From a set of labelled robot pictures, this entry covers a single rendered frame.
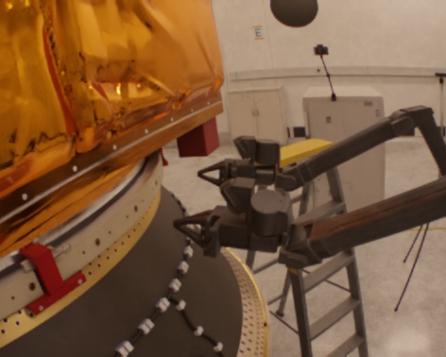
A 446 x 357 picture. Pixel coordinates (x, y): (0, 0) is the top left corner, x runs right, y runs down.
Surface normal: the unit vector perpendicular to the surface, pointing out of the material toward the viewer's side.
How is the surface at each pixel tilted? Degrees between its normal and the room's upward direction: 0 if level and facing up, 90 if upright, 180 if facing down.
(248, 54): 90
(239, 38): 90
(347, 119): 90
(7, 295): 90
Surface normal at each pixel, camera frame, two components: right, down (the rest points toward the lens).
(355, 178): -0.30, 0.35
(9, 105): 0.93, -0.13
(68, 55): 0.56, 0.27
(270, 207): -0.05, -0.75
